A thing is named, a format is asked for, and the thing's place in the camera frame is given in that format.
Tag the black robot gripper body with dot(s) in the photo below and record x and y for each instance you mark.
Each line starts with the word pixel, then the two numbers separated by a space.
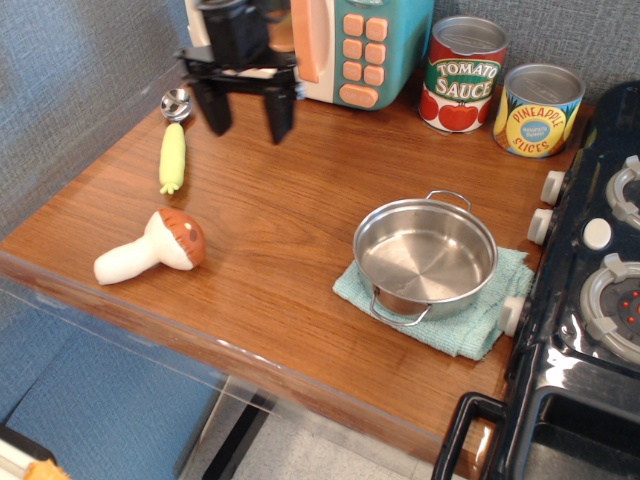
pixel 231 44

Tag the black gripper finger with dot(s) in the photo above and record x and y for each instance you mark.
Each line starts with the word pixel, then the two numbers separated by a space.
pixel 279 105
pixel 213 102

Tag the stainless steel two-handled pan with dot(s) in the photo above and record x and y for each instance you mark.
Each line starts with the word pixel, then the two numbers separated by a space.
pixel 424 258

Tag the teal toy microwave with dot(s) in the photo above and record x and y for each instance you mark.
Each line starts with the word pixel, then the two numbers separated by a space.
pixel 358 54

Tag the plush mushroom toy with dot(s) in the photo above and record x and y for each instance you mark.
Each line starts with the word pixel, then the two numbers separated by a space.
pixel 171 237

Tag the tomato sauce can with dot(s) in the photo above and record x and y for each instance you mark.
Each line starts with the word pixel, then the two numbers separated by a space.
pixel 465 58

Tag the pineapple slices can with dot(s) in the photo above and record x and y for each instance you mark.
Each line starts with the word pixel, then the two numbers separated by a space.
pixel 537 110

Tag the grey stove knob rear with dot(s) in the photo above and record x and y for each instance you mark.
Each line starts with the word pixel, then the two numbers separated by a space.
pixel 552 187

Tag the grey stove knob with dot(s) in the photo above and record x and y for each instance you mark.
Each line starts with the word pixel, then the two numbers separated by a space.
pixel 539 225
pixel 510 313
pixel 552 187

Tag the grey stove knob middle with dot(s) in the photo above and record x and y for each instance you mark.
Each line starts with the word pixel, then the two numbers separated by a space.
pixel 539 225

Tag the light teal folded cloth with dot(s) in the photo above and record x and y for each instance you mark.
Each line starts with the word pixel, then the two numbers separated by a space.
pixel 470 333

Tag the grey stove knob front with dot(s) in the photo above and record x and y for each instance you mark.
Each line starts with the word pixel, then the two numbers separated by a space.
pixel 510 313

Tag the orange fuzzy object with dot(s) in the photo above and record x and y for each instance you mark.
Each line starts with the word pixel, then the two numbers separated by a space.
pixel 45 470

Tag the black toy stove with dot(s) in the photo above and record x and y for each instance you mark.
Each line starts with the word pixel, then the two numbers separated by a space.
pixel 571 410

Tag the scoop with yellow-green handle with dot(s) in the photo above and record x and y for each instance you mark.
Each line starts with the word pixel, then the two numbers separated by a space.
pixel 176 105

